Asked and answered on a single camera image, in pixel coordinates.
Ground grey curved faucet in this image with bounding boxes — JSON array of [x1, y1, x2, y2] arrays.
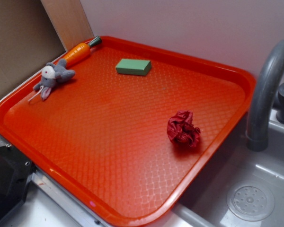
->
[[246, 40, 284, 151]]

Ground orange toy carrot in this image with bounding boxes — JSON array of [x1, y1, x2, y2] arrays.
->
[[62, 36, 102, 67]]

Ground green rectangular block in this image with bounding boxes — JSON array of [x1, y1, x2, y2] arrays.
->
[[115, 59, 152, 76]]

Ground crumpled red paper ball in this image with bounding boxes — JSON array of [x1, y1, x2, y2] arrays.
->
[[167, 110, 201, 148]]

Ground orange plastic tray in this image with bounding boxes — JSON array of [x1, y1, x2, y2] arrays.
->
[[0, 36, 256, 227]]

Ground round sink drain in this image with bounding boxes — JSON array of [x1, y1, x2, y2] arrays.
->
[[226, 181, 275, 222]]

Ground brown cardboard panel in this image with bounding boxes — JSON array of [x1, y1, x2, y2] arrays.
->
[[0, 0, 65, 100]]

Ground grey toy sink basin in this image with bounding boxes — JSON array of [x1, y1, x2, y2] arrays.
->
[[172, 104, 284, 227]]

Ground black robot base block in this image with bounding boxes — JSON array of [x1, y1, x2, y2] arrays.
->
[[0, 145, 34, 223]]

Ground grey plush mouse toy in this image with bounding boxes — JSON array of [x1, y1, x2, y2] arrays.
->
[[28, 59, 76, 102]]

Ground light wooden board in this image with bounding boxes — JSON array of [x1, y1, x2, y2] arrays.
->
[[41, 0, 94, 51]]

